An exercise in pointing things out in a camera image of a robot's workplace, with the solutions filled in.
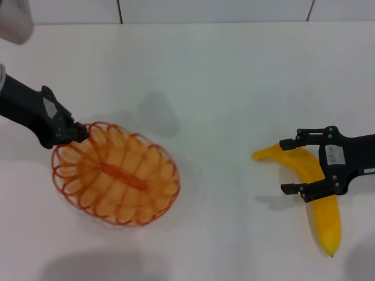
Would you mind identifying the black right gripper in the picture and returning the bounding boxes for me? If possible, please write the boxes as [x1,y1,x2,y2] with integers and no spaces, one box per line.
[279,125,375,204]

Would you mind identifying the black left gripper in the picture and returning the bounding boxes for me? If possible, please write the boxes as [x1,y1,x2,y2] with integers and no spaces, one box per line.
[0,74,90,149]

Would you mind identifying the orange wire basket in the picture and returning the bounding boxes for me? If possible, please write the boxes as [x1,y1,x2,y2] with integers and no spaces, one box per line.
[52,121,181,227]

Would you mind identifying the yellow banana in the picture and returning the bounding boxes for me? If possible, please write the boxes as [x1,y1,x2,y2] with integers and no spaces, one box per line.
[253,142,343,258]

